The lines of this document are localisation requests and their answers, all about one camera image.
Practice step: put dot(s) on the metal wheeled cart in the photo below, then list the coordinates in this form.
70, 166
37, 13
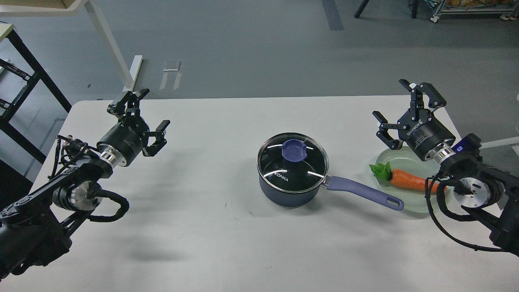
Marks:
506, 9

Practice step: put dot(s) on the black metal rack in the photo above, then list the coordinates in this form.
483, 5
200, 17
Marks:
31, 80

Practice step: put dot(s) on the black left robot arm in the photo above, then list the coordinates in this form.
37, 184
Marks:
37, 229

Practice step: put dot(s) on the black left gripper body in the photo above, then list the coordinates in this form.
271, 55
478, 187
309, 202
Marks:
126, 137

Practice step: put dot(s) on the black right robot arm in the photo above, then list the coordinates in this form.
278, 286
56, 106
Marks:
468, 190

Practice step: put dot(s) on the dark blue saucepan purple handle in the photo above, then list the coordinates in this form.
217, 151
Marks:
332, 183

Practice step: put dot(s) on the white desk frame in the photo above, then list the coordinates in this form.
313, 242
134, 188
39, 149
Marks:
61, 8

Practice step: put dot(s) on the clear glass plate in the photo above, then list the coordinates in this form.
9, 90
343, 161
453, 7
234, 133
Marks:
405, 159

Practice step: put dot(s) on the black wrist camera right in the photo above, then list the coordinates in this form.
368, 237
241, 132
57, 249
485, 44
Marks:
470, 143

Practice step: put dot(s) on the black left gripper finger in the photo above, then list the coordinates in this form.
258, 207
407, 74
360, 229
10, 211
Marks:
159, 139
128, 105

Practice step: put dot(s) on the glass pot lid purple knob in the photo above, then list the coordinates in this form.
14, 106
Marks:
292, 163

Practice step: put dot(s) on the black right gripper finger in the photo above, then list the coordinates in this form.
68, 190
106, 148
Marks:
424, 100
383, 131

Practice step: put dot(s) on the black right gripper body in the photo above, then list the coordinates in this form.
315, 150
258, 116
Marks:
423, 133

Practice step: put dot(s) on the orange toy carrot green leaves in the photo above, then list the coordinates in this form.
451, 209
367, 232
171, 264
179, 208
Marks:
387, 176

